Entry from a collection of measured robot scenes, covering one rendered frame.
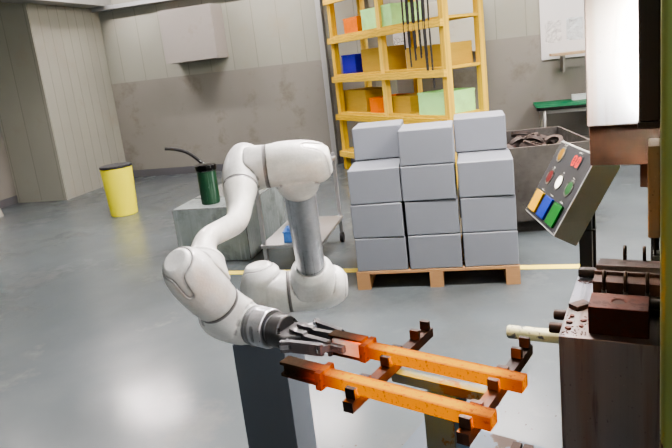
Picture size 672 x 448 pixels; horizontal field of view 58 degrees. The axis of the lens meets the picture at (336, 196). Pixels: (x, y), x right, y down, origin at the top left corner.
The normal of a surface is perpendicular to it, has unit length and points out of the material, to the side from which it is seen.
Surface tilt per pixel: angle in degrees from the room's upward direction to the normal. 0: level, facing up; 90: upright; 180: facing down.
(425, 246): 90
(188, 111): 90
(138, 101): 90
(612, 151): 90
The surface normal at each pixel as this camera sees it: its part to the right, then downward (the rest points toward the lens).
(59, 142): 0.96, -0.05
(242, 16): -0.25, 0.24
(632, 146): -0.45, 0.24
